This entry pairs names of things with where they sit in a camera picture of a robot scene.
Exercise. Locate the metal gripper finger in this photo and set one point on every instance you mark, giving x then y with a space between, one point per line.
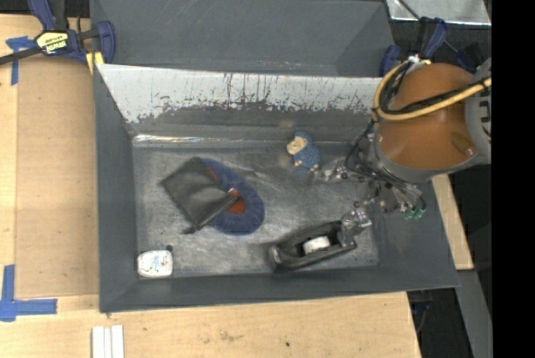
337 173
354 223

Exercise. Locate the blue toy animal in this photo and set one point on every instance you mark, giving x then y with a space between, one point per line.
306 155

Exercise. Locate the grey metal bin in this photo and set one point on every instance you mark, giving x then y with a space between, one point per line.
292 206

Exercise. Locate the black tape dispenser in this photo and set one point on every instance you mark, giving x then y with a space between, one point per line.
301 254

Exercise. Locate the white small packet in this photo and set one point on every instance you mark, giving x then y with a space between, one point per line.
154 263

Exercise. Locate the brown cardboard board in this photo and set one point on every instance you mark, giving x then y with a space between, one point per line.
54 180

